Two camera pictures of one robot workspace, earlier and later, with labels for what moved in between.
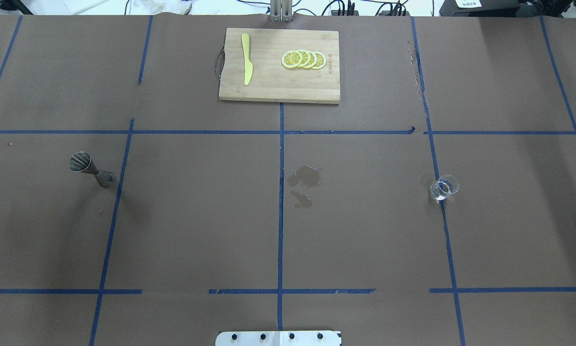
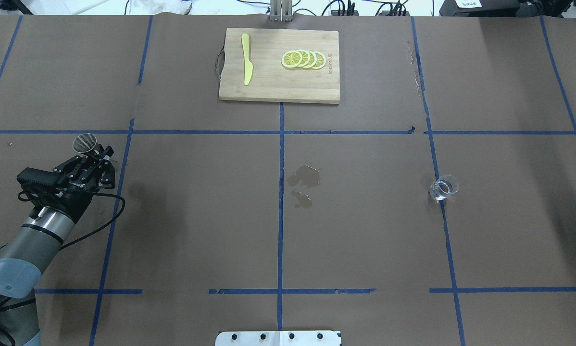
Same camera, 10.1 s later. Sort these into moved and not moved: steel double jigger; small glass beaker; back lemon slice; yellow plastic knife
Moved: steel double jigger
Not moved: yellow plastic knife; small glass beaker; back lemon slice
